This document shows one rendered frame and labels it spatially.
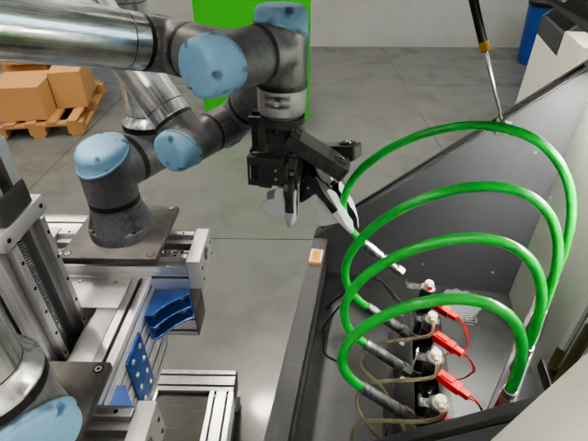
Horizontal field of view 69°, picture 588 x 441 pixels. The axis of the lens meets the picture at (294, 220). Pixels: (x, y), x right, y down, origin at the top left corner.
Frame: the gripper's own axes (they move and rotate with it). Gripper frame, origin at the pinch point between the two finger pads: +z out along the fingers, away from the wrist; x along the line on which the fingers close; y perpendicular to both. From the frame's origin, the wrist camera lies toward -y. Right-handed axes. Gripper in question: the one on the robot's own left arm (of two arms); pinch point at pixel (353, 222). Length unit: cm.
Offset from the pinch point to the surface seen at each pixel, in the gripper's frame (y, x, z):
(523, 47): -26, -627, -25
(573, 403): -27.1, 35.5, 17.5
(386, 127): 97, -342, -26
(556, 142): -31.9, -36.3, 9.7
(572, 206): -31.0, -4.2, 14.3
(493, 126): -28.2, 1.0, -2.8
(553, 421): -24.8, 35.2, 19.1
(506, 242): -24.6, 15.7, 9.2
